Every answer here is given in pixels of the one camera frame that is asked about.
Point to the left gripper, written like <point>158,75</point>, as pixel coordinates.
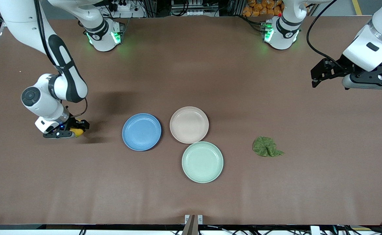
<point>338,67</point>

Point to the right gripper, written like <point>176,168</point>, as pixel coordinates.
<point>72,123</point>

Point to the yellow lemon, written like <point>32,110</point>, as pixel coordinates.
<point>78,133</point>

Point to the green lettuce leaf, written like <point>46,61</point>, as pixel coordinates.
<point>266,147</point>

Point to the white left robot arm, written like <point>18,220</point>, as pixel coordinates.
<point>280,36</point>

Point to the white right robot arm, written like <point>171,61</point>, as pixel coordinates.
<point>70,81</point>

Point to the blue plate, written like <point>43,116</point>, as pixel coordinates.
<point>142,132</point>

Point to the bag of orange items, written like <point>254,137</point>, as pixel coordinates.
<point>262,8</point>

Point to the beige plate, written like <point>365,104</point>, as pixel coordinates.
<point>189,125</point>

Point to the white power strip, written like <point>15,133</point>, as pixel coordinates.
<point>125,8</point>

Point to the pale green plate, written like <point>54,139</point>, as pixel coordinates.
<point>202,162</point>

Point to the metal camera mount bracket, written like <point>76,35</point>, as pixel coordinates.
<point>193,223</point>

